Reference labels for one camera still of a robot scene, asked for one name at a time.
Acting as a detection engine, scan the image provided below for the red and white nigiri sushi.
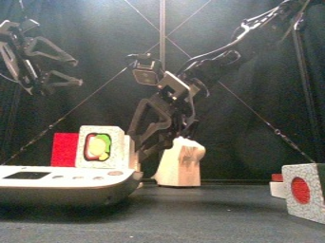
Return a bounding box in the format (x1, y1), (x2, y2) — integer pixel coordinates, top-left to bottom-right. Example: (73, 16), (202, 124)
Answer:
(268, 173), (289, 200)

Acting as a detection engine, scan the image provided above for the sushi roll with red centre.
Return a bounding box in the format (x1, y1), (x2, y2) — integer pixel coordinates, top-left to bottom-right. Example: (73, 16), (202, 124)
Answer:
(281, 162), (325, 225)

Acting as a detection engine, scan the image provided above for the dark metal frame post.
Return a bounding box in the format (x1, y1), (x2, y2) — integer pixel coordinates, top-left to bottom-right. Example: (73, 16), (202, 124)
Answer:
(291, 12), (323, 162)

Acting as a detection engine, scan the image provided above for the wooden box with red face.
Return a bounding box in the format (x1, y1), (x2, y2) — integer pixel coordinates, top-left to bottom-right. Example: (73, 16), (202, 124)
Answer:
(50, 132), (142, 173)

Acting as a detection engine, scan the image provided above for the thin pale diagonal cord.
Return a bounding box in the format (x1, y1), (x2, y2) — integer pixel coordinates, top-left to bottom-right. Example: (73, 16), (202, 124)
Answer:
(0, 0), (213, 166)
(123, 0), (316, 164)

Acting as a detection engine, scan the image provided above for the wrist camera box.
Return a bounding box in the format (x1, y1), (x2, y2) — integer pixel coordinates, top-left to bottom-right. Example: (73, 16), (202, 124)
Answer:
(126, 52), (165, 87)
(16, 17), (42, 33)

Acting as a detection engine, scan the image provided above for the white sushi roll yellow-green filling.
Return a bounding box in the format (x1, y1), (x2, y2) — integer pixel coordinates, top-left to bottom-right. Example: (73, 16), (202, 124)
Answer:
(75, 124), (133, 170)

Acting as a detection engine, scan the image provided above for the pale wooden toy block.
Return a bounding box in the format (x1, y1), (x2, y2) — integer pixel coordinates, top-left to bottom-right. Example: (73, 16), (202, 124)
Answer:
(153, 136), (209, 188)

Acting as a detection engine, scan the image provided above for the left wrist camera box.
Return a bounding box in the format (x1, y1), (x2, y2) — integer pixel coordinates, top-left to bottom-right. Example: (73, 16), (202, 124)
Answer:
(16, 17), (42, 33)

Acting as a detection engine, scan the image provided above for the thin vertical frame pole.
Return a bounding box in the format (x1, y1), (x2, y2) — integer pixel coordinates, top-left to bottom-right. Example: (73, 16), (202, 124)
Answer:
(159, 0), (167, 70)

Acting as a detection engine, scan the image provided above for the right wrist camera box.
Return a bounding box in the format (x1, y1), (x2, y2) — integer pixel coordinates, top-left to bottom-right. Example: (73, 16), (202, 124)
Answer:
(126, 52), (165, 87)

